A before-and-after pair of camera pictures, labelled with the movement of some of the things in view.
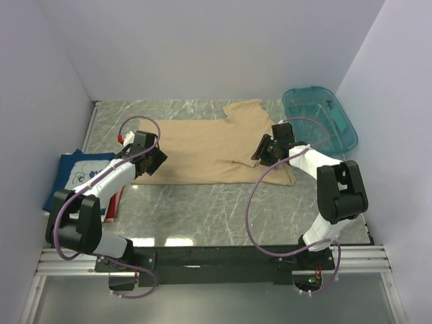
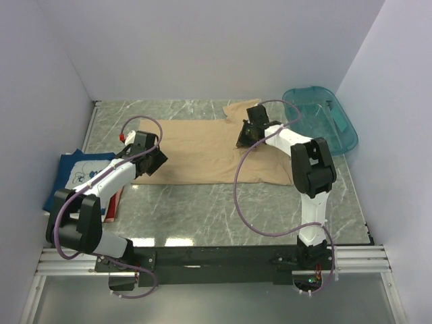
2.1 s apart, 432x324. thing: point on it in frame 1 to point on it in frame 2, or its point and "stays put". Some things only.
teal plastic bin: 320,104 stays put
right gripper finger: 262,147 to 245,136
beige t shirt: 214,151 stays put
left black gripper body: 154,159 stays put
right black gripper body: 262,150 to 244,136
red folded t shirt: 112,209 stays put
